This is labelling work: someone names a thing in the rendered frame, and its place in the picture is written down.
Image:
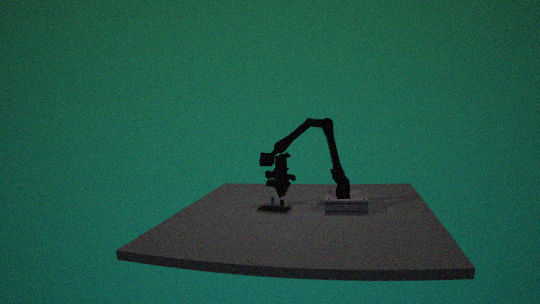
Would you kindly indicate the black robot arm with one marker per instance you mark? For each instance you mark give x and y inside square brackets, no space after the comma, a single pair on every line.
[267,159]

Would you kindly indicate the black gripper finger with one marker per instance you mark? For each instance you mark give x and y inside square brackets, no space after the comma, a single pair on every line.
[280,190]
[286,186]

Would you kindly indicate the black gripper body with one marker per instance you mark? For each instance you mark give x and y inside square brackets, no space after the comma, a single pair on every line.
[281,177]

